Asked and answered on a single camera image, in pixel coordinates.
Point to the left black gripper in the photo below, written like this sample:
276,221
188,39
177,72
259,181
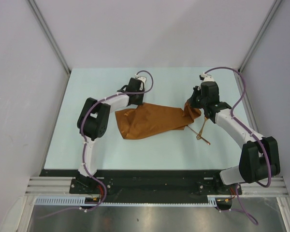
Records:
140,102

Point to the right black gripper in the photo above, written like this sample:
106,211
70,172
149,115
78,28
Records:
192,100

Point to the orange cloth napkin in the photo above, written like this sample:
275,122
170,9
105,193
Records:
150,119

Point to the gold fork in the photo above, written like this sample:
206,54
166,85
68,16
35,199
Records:
203,126

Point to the copper spoon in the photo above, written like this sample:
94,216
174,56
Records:
206,141

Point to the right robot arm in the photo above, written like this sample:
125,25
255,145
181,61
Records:
259,156

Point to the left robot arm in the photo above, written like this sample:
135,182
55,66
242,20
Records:
93,120

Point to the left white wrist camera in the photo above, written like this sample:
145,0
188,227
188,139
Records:
141,78

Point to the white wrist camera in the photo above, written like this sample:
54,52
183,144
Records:
206,78
141,78

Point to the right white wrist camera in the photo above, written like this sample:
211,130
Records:
206,78

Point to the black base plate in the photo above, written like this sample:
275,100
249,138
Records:
148,186

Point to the aluminium frame rail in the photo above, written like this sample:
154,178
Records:
49,186

